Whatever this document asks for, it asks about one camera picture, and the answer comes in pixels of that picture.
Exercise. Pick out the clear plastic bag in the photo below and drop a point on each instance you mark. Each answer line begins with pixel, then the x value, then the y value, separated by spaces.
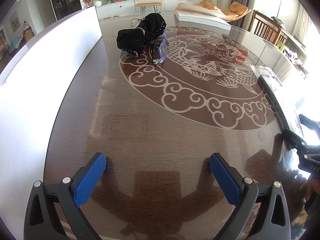
pixel 262 69

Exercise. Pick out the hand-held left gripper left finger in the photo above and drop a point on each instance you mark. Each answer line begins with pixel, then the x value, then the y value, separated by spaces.
pixel 87 180

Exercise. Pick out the rhinestone hair clip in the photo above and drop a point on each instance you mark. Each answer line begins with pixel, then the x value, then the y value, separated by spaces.
pixel 132 54

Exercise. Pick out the black framed glasses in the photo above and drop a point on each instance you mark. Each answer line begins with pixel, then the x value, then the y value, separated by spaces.
pixel 155 50

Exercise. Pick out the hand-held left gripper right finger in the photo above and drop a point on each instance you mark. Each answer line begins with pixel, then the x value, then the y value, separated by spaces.
pixel 225 177

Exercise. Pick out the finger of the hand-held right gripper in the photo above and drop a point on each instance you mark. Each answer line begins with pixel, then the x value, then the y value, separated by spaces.
pixel 310 123
pixel 293 141

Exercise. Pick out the person's right hand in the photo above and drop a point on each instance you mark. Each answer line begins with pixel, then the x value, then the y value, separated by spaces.
pixel 313 187

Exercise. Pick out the white flat box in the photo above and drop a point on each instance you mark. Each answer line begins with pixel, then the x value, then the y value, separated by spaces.
pixel 200 18

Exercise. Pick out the blue patterned tablecloth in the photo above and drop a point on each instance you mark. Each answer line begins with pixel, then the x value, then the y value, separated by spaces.
pixel 15 42

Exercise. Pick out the wooden chair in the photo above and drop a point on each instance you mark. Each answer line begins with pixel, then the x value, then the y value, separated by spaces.
pixel 265 27

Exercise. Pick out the white partition board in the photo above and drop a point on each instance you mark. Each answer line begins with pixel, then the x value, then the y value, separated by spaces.
pixel 37 80

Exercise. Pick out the large water bottle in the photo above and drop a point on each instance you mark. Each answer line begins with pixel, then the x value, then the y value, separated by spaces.
pixel 27 25

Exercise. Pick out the clear glittery ornament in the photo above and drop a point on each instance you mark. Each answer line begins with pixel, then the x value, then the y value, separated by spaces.
pixel 135 22

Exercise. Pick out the wall painting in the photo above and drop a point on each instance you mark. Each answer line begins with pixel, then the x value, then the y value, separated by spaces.
pixel 15 25

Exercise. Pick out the black velvet hair accessory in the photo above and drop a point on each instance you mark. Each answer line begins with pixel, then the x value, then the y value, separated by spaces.
pixel 140 38

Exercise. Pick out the brown cardboard box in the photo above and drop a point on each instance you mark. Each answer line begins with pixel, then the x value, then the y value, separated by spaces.
pixel 28 35

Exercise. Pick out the wooden side table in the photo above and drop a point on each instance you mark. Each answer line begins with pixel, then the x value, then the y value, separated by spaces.
pixel 290 37

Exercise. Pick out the orange lounge chair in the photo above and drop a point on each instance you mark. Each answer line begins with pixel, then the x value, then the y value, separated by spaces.
pixel 235 10

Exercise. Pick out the white television cabinet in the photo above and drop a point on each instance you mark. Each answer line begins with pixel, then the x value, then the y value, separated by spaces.
pixel 117 7

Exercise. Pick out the wooden stool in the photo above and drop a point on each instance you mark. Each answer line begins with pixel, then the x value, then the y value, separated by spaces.
pixel 148 4

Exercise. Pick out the grey rimmed storage tray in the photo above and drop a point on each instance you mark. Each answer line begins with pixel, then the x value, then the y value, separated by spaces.
pixel 273 97

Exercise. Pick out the red flowers in vase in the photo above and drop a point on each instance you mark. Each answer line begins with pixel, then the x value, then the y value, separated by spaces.
pixel 89 0

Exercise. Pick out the dark glass display cabinet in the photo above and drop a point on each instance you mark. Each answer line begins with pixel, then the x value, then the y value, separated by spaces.
pixel 65 0

